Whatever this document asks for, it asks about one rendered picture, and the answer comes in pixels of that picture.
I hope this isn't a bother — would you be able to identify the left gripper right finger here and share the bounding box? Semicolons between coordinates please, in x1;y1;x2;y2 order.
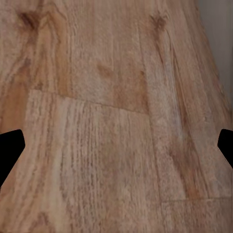
217;129;233;168

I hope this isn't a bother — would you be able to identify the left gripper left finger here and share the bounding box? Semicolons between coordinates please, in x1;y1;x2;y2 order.
0;129;25;187

